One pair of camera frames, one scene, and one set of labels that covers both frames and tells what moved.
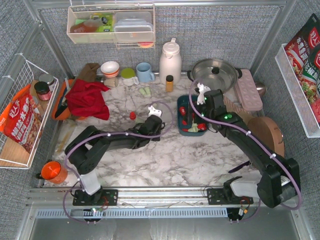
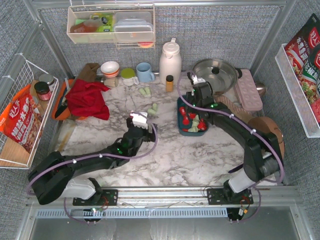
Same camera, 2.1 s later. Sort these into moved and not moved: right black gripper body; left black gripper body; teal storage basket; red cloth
Moved: right black gripper body; left black gripper body
Not moved: teal storage basket; red cloth
